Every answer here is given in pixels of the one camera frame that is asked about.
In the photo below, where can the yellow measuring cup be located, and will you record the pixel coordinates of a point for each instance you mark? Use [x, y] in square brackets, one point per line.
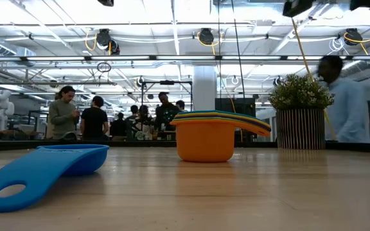
[210, 114]

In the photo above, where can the black background station frame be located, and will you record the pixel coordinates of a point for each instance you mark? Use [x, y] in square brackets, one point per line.
[167, 82]

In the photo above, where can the black aluminium table frame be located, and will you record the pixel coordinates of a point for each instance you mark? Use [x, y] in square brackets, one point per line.
[11, 145]

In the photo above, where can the black computer box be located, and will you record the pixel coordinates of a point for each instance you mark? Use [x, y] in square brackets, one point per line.
[236, 106]

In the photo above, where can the bright blue measuring cup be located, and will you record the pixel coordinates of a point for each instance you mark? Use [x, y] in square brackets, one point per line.
[43, 167]

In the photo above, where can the orange measuring cup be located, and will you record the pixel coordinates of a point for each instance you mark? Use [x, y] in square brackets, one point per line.
[204, 144]

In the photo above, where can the teal measuring cup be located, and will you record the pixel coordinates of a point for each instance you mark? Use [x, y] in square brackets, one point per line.
[210, 111]

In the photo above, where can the potted plant in striped pot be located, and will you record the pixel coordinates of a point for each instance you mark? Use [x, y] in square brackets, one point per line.
[300, 128]

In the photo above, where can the person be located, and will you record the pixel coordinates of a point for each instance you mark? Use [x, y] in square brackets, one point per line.
[348, 112]
[144, 123]
[118, 126]
[94, 122]
[63, 118]
[167, 112]

